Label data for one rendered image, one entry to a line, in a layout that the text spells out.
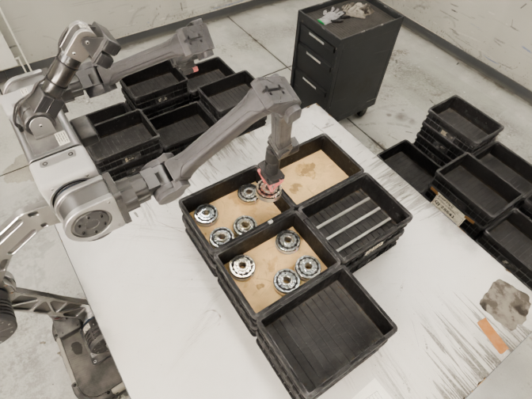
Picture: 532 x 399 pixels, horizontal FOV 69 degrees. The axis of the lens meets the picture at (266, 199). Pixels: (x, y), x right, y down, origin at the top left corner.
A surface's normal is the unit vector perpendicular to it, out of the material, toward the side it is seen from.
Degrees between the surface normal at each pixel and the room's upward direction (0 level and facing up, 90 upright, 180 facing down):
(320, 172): 0
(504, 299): 0
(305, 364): 0
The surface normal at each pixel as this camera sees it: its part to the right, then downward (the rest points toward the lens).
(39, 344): 0.04, -0.61
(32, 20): 0.57, 0.67
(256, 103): -0.40, 0.07
